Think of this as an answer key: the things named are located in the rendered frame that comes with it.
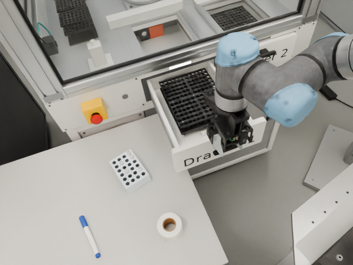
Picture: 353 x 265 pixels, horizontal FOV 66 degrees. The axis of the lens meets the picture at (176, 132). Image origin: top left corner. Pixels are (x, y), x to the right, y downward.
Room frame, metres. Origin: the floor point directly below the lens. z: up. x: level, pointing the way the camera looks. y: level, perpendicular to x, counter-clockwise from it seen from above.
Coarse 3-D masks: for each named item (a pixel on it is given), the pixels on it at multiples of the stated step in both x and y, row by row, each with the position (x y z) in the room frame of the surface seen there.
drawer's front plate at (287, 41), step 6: (282, 36) 0.84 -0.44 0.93; (288, 36) 0.84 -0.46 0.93; (294, 36) 0.84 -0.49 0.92; (264, 42) 0.83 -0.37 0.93; (270, 42) 0.82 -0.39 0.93; (276, 42) 0.83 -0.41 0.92; (282, 42) 0.83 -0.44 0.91; (288, 42) 0.84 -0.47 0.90; (294, 42) 0.84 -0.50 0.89; (270, 48) 0.82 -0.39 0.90; (276, 48) 0.83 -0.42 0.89; (282, 48) 0.83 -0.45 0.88; (288, 48) 0.84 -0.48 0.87; (282, 54) 0.83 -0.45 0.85; (288, 54) 0.84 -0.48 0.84; (270, 60) 0.82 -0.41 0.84; (276, 60) 0.83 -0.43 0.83; (282, 60) 0.84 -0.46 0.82
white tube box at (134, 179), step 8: (112, 160) 0.50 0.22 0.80; (128, 160) 0.50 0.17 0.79; (136, 160) 0.49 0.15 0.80; (112, 168) 0.48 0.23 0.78; (120, 168) 0.47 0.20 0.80; (128, 168) 0.46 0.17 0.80; (136, 168) 0.46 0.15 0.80; (144, 168) 0.45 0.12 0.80; (120, 176) 0.44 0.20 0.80; (128, 176) 0.44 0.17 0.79; (136, 176) 0.43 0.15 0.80; (144, 176) 0.42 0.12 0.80; (128, 184) 0.41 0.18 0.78; (136, 184) 0.41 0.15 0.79; (128, 192) 0.39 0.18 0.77
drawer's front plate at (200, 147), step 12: (252, 120) 0.48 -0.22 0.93; (264, 120) 0.47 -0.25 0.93; (192, 144) 0.43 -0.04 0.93; (204, 144) 0.43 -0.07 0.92; (252, 144) 0.46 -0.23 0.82; (180, 156) 0.41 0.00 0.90; (192, 156) 0.42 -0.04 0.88; (204, 156) 0.43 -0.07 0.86; (216, 156) 0.44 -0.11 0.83; (180, 168) 0.41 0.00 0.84
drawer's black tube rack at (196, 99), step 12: (192, 72) 0.76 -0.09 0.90; (204, 72) 0.75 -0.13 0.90; (168, 84) 0.71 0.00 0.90; (180, 84) 0.71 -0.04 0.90; (192, 84) 0.69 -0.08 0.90; (204, 84) 0.69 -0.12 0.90; (168, 96) 0.66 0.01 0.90; (180, 96) 0.65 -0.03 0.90; (192, 96) 0.64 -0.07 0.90; (180, 108) 0.59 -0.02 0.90; (192, 108) 0.58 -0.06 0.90; (204, 108) 0.61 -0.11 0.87; (180, 120) 0.57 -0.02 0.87; (204, 120) 0.55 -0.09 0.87; (180, 132) 0.53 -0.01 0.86
